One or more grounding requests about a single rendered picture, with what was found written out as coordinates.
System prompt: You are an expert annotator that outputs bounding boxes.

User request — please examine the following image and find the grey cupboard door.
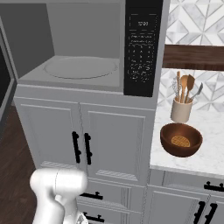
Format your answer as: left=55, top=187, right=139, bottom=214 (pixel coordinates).
left=146, top=185, right=210, bottom=224
left=207, top=193, right=224, bottom=224
left=79, top=102, right=156, bottom=186
left=13, top=96, right=85, bottom=173

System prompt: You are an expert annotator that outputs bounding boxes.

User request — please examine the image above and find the round golden waffle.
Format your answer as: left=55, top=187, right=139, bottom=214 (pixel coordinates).
left=171, top=134, right=192, bottom=148

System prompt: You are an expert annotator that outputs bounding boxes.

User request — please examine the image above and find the grey open microwave oven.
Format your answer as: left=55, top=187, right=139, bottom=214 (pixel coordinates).
left=0, top=0, right=172, bottom=98

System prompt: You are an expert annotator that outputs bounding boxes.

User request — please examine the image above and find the brown wooden bowl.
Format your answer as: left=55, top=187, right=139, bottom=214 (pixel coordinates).
left=159, top=122, right=204, bottom=158

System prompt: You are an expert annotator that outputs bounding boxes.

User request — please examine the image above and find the dark microwave door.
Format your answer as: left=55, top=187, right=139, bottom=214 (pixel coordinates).
left=0, top=17, right=19, bottom=130

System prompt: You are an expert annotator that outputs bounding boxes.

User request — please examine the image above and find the grey round turntable plate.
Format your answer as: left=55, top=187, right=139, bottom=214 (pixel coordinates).
left=43, top=55, right=120, bottom=80

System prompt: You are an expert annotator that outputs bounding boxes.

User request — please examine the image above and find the beige utensil pot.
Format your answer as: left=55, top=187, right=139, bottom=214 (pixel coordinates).
left=170, top=96, right=193, bottom=124

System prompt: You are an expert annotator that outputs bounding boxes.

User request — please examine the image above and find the thin wooden stick utensil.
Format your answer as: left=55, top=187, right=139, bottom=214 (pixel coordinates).
left=175, top=70, right=182, bottom=102

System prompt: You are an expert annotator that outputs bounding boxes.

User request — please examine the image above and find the wooden spoon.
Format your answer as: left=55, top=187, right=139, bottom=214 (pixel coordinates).
left=179, top=74, right=189, bottom=103

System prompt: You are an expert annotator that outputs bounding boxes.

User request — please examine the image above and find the grey drawer front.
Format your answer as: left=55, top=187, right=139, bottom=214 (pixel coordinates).
left=162, top=170, right=224, bottom=197
left=76, top=200, right=144, bottom=224
left=76, top=178, right=147, bottom=212

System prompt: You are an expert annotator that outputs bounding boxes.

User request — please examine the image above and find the wooden spatula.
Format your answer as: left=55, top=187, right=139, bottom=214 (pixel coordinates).
left=185, top=73, right=196, bottom=103

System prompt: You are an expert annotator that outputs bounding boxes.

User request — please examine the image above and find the grey metal utensil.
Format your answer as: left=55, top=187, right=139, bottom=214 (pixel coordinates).
left=188, top=81, right=205, bottom=103

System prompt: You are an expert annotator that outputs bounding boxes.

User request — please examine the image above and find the dark wooden shelf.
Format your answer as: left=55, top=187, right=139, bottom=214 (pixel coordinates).
left=162, top=44, right=224, bottom=72

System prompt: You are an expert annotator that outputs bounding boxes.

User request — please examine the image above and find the black cupboard door handle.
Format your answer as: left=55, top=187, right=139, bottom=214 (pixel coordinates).
left=193, top=200, right=207, bottom=224
left=84, top=132, right=94, bottom=166
left=204, top=202, right=219, bottom=224
left=71, top=131, right=81, bottom=164

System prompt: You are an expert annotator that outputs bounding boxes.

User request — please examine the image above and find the black drawer handle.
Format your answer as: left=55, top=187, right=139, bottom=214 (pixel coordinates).
left=82, top=212, right=106, bottom=223
left=203, top=180, right=224, bottom=193
left=80, top=191, right=104, bottom=201

